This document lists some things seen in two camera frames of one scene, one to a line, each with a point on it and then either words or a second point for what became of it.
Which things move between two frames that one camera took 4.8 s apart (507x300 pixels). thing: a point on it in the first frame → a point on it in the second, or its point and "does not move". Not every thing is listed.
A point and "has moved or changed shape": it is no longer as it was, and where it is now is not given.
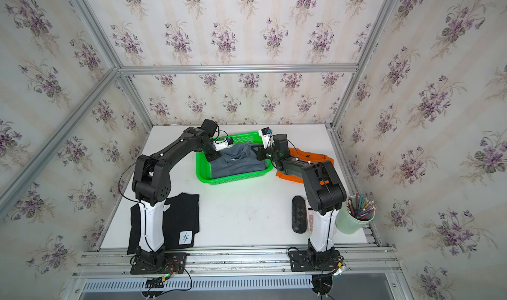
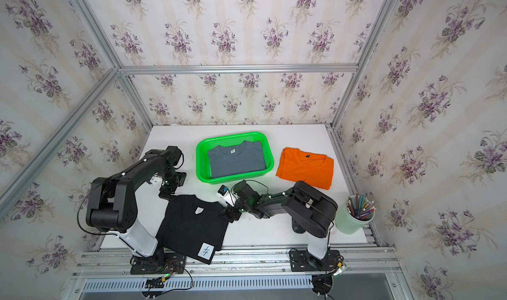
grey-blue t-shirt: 241,158 does not move
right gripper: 259,152 → 228,213
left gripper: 211,158 → 167,192
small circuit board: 155,283 does not move
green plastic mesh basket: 204,168 does not move
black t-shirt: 181,223 has moved or changed shape
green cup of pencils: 354,213 does not move
